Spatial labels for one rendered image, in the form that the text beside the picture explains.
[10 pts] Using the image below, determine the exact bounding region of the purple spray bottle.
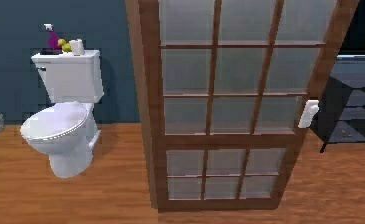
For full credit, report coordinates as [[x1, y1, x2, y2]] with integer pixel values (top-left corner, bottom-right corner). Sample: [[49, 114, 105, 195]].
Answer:
[[43, 23, 63, 51]]

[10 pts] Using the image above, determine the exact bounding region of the white toilet paper roll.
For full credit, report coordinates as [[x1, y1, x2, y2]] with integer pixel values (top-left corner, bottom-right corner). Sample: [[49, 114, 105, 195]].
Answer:
[[69, 38, 86, 57]]

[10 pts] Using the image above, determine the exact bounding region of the dark blue cabinet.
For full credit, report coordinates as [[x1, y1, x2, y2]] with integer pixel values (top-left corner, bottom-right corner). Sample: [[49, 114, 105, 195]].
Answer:
[[310, 54, 365, 154]]

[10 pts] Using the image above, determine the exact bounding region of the black flat tray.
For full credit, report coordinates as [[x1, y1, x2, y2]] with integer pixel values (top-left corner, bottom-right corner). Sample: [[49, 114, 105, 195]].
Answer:
[[39, 48, 64, 56]]

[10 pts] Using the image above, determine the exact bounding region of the wooden glass pane door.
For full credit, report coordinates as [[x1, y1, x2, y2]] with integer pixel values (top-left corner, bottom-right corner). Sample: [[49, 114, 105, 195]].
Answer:
[[124, 0, 361, 213]]

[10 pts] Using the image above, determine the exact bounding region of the white door handle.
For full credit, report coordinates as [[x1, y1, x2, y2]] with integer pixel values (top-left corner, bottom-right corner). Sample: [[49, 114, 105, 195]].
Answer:
[[297, 99, 320, 130]]

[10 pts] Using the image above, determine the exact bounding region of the yellow green rubber duck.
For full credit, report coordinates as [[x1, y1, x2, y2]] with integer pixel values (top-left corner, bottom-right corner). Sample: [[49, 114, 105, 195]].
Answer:
[[57, 38, 73, 53]]

